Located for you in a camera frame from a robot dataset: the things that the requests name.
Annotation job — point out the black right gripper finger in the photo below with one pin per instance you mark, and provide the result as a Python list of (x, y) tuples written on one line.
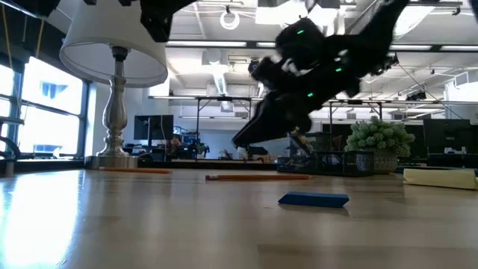
[(272, 119)]

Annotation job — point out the orange pencil with eraser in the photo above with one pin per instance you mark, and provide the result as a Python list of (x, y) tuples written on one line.
[(134, 170), (257, 178)]

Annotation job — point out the blue eraser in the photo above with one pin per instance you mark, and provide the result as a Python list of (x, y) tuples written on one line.
[(313, 200)]

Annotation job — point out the yellow sticky note pad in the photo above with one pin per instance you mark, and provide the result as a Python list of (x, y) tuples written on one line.
[(437, 178)]

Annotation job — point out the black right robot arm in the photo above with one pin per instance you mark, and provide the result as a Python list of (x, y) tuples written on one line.
[(381, 26)]

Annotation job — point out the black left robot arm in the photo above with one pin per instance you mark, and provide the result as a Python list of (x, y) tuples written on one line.
[(160, 18)]

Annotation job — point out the black mesh desk organizer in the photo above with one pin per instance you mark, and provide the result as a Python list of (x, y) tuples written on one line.
[(325, 164)]

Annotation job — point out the black hanging ceiling device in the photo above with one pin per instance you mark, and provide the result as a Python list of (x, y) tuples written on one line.
[(386, 66)]

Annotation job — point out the green artificial potted plant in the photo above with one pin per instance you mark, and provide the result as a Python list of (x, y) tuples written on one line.
[(377, 138)]

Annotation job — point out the large dark background monitor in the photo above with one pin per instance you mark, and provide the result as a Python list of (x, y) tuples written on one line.
[(448, 134)]

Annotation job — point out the white shade silver table lamp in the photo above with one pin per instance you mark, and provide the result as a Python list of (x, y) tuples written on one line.
[(114, 112)]

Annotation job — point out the black background workstation frame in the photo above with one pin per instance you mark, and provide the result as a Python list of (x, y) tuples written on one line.
[(354, 101), (224, 98)]

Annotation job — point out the black round ceiling camera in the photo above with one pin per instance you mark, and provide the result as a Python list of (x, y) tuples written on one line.
[(252, 66)]

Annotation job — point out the black aluminium table frame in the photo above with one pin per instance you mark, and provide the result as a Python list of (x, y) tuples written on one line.
[(186, 164)]

